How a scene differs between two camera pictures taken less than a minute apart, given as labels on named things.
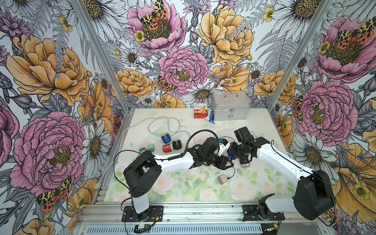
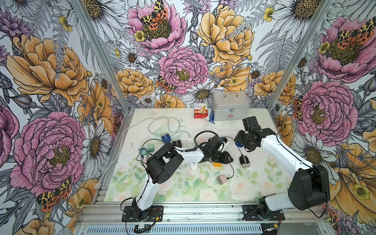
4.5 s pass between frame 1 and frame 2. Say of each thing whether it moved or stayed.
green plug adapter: stayed
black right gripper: moved
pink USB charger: stayed
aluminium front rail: stayed
